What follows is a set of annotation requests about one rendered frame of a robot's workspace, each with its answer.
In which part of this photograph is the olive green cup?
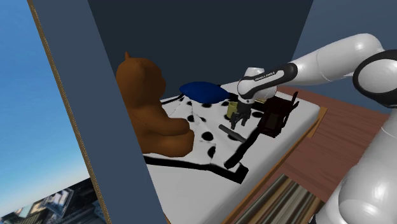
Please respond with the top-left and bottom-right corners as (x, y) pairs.
(226, 101), (240, 120)

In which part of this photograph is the striped robot stand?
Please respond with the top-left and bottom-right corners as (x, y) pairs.
(232, 173), (325, 224)

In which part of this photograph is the bed with white mattress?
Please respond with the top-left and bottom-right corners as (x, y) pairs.
(143, 81), (328, 224)

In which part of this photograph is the white black-spotted blanket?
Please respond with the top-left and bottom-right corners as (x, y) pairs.
(143, 93), (265, 185)

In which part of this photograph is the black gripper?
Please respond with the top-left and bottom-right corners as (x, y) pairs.
(230, 101), (254, 130)

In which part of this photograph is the window with city view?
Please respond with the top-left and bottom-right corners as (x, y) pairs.
(0, 0), (110, 224)

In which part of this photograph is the brown teddy bear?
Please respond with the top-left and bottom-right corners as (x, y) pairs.
(115, 52), (195, 158)

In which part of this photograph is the grey cylinder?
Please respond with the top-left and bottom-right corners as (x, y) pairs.
(218, 123), (247, 144)

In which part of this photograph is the blue pillow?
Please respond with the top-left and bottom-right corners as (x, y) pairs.
(179, 81), (231, 104)

